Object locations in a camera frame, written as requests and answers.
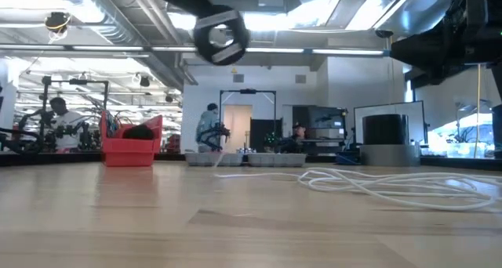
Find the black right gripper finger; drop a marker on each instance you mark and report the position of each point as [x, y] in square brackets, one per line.
[427, 52]

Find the black background robot arm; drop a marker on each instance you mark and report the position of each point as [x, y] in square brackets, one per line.
[219, 132]

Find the black cylinder container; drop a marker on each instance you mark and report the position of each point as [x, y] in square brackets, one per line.
[385, 129]

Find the long ceiling light bar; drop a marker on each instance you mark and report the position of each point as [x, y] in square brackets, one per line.
[106, 48]

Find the black ceiling spotlight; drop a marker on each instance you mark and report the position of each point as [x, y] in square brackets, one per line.
[144, 81]

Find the grey round base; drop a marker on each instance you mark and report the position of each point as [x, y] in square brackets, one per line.
[390, 155]

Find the standing person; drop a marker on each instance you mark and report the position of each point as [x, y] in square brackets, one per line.
[206, 121]

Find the blue object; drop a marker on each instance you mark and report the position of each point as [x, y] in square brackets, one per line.
[347, 158]

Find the black rounded object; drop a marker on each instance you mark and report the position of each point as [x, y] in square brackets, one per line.
[138, 132]

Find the seated person with cap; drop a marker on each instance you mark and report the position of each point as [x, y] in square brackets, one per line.
[299, 134]

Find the red plastic bin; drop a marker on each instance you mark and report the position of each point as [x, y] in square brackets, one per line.
[129, 152]

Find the grey plastic tray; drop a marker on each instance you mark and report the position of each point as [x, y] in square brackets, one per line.
[276, 160]
[213, 159]

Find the person at robot station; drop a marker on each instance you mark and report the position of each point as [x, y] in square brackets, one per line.
[66, 131]

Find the black dome camera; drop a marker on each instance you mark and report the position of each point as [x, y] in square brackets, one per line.
[383, 33]

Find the grey wall vent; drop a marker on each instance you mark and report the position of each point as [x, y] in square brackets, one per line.
[238, 78]
[300, 78]

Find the black post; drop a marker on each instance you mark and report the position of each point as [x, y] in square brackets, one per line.
[497, 131]

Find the black gantry frame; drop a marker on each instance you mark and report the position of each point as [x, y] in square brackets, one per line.
[248, 91]

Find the black robot station frame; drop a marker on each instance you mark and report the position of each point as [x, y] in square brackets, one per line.
[78, 81]

